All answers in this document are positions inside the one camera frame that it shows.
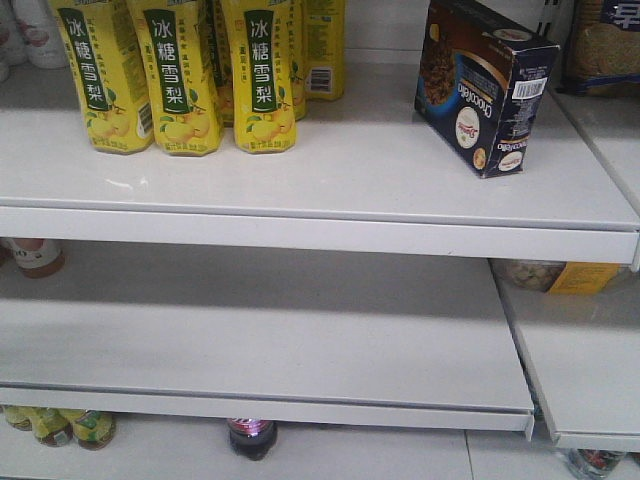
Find yellow pear drink bottle middle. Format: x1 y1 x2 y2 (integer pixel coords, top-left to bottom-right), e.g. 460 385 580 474
127 1 224 157

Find blue cracker pack right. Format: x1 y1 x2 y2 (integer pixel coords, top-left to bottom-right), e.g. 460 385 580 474
560 0 639 99

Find dark cola bottle bottom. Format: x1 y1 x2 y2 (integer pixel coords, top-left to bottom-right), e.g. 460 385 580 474
227 418 278 461

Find yellow pear drink bottle left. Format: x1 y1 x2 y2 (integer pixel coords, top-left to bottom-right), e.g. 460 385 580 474
49 1 153 154

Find yellow pear drink bottle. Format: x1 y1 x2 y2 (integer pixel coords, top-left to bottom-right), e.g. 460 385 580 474
49 1 153 154
127 1 224 157
304 0 346 101
221 1 297 154

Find white pink bottle top left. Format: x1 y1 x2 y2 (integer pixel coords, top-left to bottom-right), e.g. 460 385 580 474
11 0 69 69

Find orange drink bottle lower left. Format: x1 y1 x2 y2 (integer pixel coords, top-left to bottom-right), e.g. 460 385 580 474
5 238 65 279

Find dark blue Chocofello cookie box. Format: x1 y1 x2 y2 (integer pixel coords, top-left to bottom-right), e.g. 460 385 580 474
414 1 560 179

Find yellow pear drink bottle right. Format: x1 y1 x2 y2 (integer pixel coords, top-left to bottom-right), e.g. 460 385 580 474
221 1 297 154

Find white store shelving unit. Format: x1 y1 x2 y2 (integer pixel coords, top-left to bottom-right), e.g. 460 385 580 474
1 1 639 479

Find green tea bottle bottom left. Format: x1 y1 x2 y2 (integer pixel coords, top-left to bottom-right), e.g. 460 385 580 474
70 410 117 450

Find clear tub yellow label cookies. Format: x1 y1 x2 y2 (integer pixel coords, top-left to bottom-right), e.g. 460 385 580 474
490 259 634 295

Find yellow pear drink bottle back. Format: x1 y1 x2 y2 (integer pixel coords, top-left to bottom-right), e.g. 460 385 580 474
304 0 346 101

